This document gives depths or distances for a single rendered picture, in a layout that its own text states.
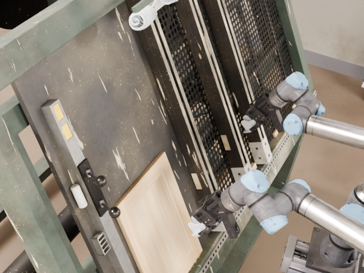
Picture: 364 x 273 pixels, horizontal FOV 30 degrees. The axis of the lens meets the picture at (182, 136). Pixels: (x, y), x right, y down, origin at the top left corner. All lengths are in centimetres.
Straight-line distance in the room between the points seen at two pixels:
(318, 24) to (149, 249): 361
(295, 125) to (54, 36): 94
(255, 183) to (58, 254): 64
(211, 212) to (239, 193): 15
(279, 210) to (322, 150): 300
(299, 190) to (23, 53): 93
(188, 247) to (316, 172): 220
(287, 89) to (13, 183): 114
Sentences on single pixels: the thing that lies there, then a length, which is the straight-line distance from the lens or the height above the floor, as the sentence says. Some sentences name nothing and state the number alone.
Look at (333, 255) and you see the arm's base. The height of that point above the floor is 109.
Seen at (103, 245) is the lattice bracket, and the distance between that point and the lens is 234.
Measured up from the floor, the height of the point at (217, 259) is 84.
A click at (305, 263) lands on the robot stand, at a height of 98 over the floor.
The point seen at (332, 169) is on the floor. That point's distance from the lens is 491.
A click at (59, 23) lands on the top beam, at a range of 211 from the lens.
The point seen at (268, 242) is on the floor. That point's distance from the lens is 424.
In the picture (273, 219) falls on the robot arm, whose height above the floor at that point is 160.
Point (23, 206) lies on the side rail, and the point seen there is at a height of 155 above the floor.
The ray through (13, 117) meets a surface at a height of 169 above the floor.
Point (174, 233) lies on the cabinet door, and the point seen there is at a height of 105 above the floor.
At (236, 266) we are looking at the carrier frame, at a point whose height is 18.
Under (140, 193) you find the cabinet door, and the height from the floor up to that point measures 128.
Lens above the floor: 301
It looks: 39 degrees down
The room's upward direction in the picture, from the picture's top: 11 degrees clockwise
